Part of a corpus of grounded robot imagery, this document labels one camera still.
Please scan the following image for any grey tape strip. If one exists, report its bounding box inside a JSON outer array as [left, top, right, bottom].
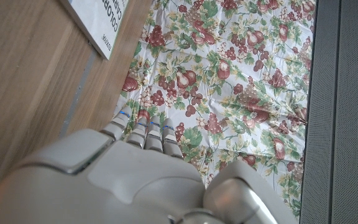
[[59, 49, 98, 139]]

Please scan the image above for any floral fruit print backdrop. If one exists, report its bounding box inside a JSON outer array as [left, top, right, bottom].
[[104, 0, 318, 218]]

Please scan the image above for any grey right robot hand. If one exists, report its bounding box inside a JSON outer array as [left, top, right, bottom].
[[0, 105, 300, 224]]

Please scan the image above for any colour cardstock book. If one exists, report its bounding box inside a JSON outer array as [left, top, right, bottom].
[[61, 0, 130, 60]]

